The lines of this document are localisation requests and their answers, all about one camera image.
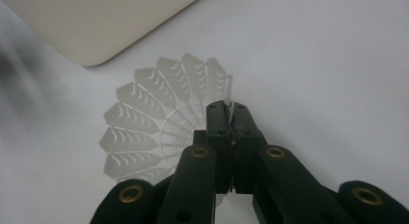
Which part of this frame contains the white feather shuttlecock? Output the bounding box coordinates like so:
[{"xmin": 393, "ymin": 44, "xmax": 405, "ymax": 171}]
[{"xmin": 98, "ymin": 52, "xmax": 239, "ymax": 209}]

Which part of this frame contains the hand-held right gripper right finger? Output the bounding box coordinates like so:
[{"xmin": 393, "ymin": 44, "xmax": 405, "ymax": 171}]
[{"xmin": 231, "ymin": 101, "xmax": 268, "ymax": 193}]

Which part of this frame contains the white plastic storage basket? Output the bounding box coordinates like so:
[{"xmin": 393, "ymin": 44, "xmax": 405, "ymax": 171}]
[{"xmin": 0, "ymin": 0, "xmax": 208, "ymax": 68}]

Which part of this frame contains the white table cover board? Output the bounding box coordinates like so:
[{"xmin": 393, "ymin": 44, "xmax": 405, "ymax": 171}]
[{"xmin": 0, "ymin": 0, "xmax": 409, "ymax": 224}]

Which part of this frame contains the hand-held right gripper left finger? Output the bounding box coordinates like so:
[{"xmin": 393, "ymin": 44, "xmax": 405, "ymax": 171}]
[{"xmin": 193, "ymin": 100, "xmax": 234, "ymax": 194}]

